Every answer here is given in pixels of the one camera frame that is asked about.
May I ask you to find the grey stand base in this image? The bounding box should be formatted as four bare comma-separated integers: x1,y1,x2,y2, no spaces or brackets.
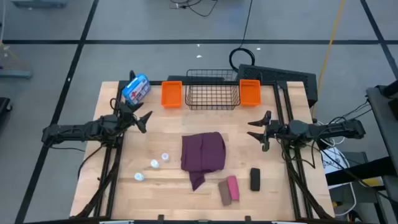
11,0,68,9
0,68,33,80

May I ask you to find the black chair part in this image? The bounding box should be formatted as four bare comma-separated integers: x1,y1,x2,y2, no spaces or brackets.
0,96,13,114

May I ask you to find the black cable with coil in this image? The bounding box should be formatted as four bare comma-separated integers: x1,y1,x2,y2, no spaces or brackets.
228,0,256,72

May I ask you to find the orange plastic bin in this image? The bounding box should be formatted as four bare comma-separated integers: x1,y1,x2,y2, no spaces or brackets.
239,78,262,107
160,80,183,109

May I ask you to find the dark grey desk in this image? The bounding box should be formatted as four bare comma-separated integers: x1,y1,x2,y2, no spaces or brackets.
366,80,398,187

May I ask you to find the black bandage roll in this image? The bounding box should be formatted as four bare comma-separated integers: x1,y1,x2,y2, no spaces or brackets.
249,167,261,192

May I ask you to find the maroon cloth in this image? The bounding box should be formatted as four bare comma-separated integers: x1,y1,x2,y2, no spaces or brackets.
180,131,227,192

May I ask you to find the black beam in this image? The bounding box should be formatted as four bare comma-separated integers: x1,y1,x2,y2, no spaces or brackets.
325,156,398,187

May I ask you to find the yellow cable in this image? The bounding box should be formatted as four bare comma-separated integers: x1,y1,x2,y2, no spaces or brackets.
310,0,346,118

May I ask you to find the brown bandage roll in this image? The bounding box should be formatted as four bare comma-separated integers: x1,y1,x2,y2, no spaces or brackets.
218,179,233,207

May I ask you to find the white printed bag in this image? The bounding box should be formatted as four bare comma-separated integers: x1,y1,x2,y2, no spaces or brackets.
321,146,351,175

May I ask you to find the black cable bundle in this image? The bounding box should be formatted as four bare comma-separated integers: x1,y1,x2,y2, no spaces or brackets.
169,0,218,18

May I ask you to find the blue first aid kit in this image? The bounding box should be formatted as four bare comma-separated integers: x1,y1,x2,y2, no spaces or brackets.
121,73,152,106

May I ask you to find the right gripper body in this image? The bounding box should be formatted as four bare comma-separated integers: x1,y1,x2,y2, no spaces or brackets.
262,120,282,152

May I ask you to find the grey box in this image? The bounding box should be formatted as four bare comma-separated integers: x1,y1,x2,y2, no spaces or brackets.
328,183,379,224

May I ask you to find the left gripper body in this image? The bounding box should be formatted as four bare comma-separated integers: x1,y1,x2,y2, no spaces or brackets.
116,102,140,133

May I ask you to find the black flat plate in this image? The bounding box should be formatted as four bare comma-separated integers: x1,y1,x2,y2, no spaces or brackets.
167,75,239,83

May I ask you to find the pink bandage roll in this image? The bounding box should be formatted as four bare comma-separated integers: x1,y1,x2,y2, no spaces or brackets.
226,175,241,202

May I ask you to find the black wire basket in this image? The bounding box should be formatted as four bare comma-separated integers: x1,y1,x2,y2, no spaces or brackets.
185,68,242,111

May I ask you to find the black perforated panel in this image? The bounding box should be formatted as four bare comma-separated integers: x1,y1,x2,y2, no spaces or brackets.
237,63,318,109

